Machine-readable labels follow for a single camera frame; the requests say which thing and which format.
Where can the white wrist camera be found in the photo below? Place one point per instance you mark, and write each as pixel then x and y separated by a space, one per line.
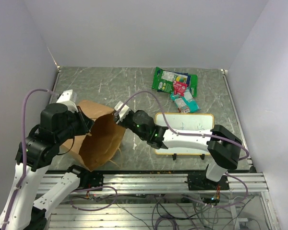
pixel 121 110
pixel 68 98

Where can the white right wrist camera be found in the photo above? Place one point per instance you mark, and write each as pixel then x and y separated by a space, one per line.
pixel 121 110

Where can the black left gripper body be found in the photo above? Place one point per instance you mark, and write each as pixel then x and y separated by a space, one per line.
pixel 78 124

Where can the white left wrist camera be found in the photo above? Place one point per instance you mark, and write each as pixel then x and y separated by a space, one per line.
pixel 68 98

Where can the green POES snack packet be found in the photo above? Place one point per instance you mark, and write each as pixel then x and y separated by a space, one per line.
pixel 186 103

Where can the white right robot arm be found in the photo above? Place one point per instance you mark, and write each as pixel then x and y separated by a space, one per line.
pixel 223 146

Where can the brown paper bag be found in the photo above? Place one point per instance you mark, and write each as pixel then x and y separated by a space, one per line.
pixel 100 145

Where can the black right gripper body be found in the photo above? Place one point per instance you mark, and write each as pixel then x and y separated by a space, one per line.
pixel 128 122

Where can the white dry-erase board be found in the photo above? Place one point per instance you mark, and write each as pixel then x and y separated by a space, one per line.
pixel 187 122

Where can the red snack packet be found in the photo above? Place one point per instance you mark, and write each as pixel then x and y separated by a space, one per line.
pixel 179 88

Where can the green Chiuba chips bag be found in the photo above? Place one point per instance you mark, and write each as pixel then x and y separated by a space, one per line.
pixel 192 86

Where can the yellow green snack packet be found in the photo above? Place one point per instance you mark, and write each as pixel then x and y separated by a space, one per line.
pixel 165 81

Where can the aluminium mounting rail frame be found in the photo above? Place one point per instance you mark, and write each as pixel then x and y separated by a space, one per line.
pixel 160 200

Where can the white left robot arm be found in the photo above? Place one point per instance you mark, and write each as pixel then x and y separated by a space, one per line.
pixel 58 123

